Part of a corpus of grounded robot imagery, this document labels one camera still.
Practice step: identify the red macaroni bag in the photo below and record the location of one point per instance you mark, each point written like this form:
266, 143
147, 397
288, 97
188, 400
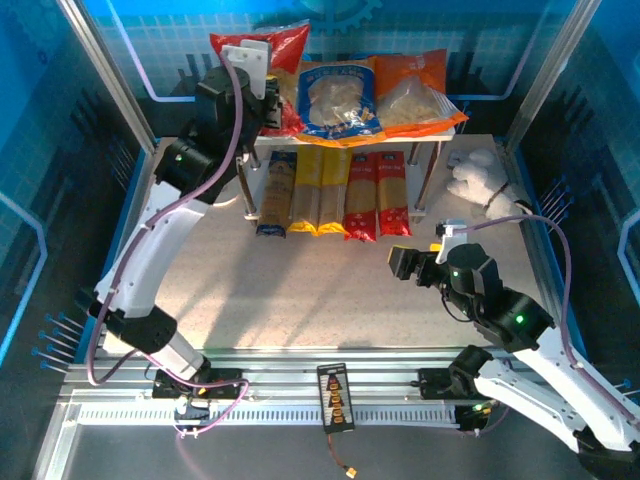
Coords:
290, 45

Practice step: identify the red spaghetti pack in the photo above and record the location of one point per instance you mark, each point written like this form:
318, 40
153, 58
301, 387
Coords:
360, 200
392, 195

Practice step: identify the blue pasta bag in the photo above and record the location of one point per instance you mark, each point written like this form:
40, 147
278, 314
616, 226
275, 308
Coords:
335, 95

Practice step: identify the yellow spaghetti pack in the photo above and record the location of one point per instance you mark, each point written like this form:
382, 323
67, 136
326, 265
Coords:
335, 175
307, 175

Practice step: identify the dark blue spaghetti pack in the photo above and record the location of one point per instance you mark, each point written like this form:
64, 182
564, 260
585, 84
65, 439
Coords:
277, 190

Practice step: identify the orange pasta bag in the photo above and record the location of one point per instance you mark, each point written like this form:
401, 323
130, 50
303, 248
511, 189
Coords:
410, 95

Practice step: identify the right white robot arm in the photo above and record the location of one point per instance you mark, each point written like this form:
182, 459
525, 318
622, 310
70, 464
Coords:
550, 360

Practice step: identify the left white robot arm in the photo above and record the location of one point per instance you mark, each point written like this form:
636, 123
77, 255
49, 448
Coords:
145, 260

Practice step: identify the white two-tier shelf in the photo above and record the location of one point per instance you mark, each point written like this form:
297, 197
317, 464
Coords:
425, 136

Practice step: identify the white plush toy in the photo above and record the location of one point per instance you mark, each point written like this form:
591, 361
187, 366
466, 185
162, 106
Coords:
475, 175

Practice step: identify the small black electronics box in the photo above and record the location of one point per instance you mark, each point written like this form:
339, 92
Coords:
472, 417

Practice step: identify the black control board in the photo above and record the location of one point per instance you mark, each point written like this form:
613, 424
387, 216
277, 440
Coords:
337, 395

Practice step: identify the aluminium frame rail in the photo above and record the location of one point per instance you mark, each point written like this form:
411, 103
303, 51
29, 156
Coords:
350, 357

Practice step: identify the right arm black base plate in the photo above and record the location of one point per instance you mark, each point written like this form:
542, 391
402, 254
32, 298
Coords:
435, 382

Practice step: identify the aluminium frame post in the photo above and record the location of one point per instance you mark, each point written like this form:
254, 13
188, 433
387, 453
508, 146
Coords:
107, 75
542, 75

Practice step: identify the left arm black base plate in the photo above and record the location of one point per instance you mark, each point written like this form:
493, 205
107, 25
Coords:
225, 382

